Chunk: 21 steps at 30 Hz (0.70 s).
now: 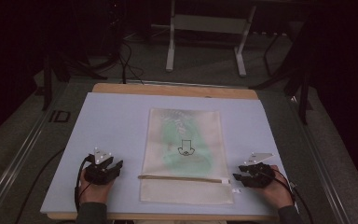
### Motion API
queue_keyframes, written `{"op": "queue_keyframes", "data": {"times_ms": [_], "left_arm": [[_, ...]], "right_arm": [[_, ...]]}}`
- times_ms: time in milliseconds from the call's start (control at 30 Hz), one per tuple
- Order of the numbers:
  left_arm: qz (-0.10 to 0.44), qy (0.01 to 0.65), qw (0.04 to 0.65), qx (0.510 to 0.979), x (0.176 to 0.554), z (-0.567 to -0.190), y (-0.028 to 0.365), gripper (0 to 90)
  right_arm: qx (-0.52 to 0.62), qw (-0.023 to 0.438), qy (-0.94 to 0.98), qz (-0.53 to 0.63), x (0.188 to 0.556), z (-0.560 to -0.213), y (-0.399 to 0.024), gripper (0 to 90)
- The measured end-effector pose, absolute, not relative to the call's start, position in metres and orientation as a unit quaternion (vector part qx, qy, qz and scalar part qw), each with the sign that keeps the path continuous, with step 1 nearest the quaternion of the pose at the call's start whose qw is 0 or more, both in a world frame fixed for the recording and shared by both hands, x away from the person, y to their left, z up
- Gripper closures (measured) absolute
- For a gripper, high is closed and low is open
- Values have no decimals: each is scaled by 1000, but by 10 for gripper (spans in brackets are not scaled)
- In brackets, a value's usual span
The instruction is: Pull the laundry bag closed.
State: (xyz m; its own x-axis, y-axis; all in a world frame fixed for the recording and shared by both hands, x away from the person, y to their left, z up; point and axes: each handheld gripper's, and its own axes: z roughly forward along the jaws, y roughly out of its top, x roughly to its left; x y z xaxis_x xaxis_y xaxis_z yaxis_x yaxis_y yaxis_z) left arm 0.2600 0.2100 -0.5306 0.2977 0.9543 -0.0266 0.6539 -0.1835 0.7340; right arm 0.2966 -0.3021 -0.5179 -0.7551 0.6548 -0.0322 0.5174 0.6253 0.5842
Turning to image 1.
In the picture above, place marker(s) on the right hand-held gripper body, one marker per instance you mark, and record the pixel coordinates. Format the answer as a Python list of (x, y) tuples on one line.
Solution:
[(261, 177)]

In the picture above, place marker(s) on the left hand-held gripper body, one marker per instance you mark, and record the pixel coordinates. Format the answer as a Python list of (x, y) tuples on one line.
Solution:
[(97, 173)]

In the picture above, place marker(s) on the translucent white zipper bag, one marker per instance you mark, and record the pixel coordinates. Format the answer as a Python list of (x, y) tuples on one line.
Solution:
[(183, 193)]

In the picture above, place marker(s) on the person's left hand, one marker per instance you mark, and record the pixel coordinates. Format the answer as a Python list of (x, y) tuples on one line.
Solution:
[(94, 192)]

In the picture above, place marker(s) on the person's right hand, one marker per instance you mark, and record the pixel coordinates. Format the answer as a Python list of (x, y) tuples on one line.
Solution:
[(276, 193)]

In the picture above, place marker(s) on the light blue mat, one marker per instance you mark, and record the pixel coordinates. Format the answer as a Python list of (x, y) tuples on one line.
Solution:
[(112, 124)]

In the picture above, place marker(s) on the green cloth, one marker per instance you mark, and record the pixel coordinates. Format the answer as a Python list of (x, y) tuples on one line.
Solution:
[(174, 146)]

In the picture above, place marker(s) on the wooden table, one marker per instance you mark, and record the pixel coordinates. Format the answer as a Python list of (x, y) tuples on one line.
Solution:
[(174, 90)]

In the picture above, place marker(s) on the black stand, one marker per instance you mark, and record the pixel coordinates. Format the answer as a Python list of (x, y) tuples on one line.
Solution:
[(47, 84), (304, 93)]

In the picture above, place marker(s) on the white metal stand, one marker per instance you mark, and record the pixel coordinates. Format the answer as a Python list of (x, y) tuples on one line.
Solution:
[(208, 24)]

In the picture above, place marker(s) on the metal floor rail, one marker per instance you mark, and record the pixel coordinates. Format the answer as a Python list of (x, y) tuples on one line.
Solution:
[(15, 161), (323, 161)]

